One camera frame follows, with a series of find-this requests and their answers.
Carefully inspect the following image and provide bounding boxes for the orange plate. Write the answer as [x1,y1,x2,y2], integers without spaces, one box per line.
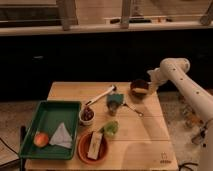
[77,132,109,165]

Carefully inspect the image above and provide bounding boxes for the purple bowl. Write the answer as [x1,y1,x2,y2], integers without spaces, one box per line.
[130,79,149,99]

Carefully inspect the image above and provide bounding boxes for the white spatula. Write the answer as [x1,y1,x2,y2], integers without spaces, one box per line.
[85,85,117,106]

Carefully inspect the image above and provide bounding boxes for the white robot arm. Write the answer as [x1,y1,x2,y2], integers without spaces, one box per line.
[147,58,213,171]

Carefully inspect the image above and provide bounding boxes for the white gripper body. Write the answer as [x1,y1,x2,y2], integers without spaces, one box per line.
[147,68,165,94]

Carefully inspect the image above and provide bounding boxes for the green pear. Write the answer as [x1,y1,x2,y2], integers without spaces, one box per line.
[99,121,118,137]

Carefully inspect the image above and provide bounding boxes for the white rectangular block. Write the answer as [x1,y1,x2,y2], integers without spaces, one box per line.
[87,132,103,160]

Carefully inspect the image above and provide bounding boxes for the metal spoon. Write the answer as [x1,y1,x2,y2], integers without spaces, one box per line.
[123,103,143,117]

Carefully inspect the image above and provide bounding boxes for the green plastic tray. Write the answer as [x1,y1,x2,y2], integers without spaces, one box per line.
[19,101,81,160]

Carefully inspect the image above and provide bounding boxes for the red orange apple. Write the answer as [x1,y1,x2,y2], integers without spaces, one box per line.
[34,132,49,148]

